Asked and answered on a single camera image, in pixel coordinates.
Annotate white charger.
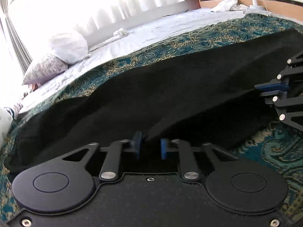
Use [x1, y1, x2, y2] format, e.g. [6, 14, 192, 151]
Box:
[248, 0, 265, 10]

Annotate floral white pillow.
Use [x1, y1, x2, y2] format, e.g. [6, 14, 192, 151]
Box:
[0, 107, 13, 148]

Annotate brown wooden headboard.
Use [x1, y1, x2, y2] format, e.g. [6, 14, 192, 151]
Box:
[185, 0, 303, 20]

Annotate grey patterned pillow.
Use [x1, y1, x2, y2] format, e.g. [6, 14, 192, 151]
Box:
[22, 53, 70, 86]

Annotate white bed sheet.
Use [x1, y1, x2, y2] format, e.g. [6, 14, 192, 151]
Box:
[18, 7, 249, 114]

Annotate blue white patterned cloth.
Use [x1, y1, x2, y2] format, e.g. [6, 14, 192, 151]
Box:
[4, 106, 16, 120]

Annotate sheer white curtain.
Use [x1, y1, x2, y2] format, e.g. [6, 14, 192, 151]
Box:
[7, 0, 185, 46]

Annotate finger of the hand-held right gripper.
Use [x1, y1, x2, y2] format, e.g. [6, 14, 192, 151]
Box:
[254, 51, 303, 92]
[260, 87, 303, 136]

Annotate small rolled white towel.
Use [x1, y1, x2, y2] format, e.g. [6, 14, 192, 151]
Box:
[113, 27, 128, 37]

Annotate crumpled white cloth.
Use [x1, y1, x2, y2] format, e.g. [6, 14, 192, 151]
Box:
[210, 0, 247, 13]

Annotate grey window ledge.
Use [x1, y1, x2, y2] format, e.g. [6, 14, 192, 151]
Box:
[88, 1, 190, 46]

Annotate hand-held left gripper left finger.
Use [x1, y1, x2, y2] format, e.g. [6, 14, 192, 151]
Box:
[62, 131, 145, 183]

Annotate teal gold patterned blanket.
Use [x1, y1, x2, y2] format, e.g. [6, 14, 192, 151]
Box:
[0, 13, 303, 221]

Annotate black pants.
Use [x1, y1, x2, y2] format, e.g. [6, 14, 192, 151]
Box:
[5, 28, 303, 179]

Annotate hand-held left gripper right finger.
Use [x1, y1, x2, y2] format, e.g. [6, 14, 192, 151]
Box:
[160, 138, 239, 183]

